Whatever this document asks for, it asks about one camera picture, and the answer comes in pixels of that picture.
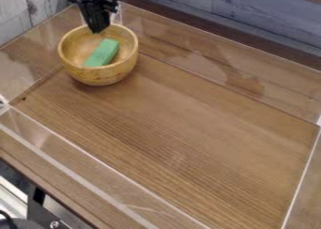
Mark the green rectangular block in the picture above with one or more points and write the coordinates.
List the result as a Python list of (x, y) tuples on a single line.
[(103, 53)]

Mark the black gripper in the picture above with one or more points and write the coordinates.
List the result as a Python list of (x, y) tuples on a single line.
[(103, 6)]

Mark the clear acrylic barrier panels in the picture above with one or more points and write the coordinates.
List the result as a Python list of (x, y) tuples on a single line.
[(202, 142)]

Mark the brown wooden bowl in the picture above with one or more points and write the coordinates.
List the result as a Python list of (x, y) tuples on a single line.
[(78, 44)]

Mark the black table leg bracket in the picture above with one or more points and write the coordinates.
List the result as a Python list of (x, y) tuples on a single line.
[(39, 214)]

